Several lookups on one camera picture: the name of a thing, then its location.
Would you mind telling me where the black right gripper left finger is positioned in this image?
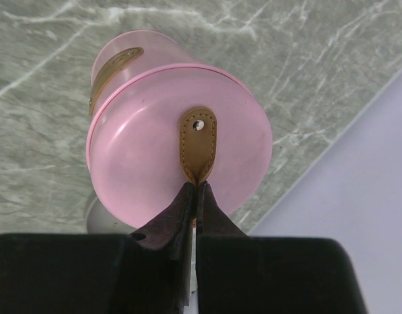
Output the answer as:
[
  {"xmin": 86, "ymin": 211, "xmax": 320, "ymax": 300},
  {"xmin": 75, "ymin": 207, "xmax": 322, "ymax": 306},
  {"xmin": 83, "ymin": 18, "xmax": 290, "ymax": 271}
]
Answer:
[{"xmin": 0, "ymin": 183, "xmax": 196, "ymax": 313}]

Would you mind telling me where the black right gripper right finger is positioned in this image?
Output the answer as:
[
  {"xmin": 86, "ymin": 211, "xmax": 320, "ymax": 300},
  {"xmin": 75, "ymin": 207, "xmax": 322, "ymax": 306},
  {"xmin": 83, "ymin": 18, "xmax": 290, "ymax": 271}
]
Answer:
[{"xmin": 196, "ymin": 183, "xmax": 367, "ymax": 313}]

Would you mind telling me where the pink round lid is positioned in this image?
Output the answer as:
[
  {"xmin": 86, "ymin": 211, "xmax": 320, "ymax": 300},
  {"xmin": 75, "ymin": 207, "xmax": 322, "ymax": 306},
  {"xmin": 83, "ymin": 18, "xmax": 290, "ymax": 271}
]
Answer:
[{"xmin": 86, "ymin": 67, "xmax": 272, "ymax": 228}]

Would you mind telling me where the pink cup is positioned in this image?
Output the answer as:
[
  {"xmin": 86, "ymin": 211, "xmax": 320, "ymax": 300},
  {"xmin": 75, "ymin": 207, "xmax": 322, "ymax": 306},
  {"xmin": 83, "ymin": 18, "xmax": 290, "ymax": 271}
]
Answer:
[{"xmin": 89, "ymin": 30, "xmax": 202, "ymax": 115}]

